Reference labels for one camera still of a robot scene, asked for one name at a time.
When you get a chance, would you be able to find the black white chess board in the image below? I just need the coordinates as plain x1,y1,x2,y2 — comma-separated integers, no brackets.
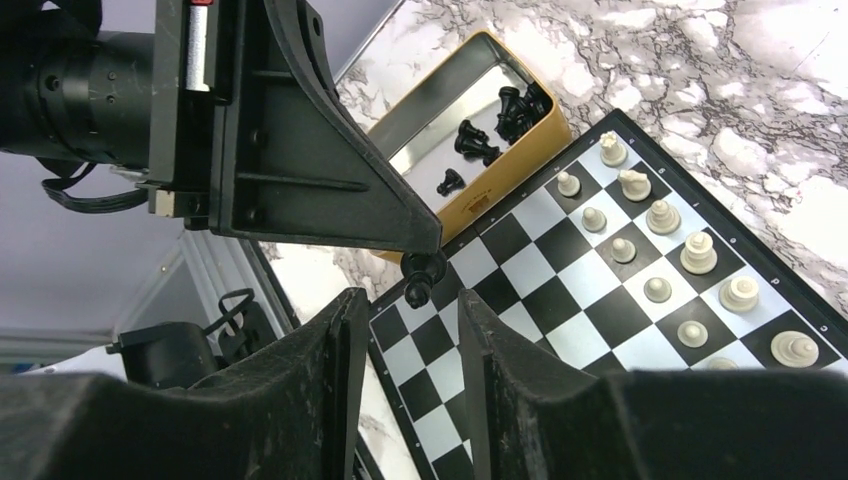
369,110,847,479

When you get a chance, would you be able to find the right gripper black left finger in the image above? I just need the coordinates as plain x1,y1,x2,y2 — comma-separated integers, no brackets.
1,288,369,479

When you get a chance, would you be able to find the black chess pieces pile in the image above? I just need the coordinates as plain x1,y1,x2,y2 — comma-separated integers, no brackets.
434,84,573,213

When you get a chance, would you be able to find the black chess piece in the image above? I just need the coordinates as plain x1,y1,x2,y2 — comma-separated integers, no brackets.
400,249,448,309

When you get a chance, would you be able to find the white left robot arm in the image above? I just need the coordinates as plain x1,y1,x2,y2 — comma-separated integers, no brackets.
1,1,442,254

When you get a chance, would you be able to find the gold tin box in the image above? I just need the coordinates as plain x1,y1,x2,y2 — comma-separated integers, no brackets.
368,30,573,244

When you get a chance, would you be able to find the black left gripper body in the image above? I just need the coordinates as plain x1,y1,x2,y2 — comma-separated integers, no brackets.
145,1,265,232

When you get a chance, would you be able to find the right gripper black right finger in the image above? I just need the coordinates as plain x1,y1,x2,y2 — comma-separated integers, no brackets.
458,289,847,479

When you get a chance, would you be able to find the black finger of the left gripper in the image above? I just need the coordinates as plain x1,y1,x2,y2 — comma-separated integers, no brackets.
210,1,442,254

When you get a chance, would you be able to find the white chess piece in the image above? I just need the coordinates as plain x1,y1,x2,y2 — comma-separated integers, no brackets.
718,275,760,313
770,330,820,369

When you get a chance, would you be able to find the white chess pawn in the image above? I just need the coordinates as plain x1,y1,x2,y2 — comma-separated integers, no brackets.
643,277,673,303
677,320,709,349

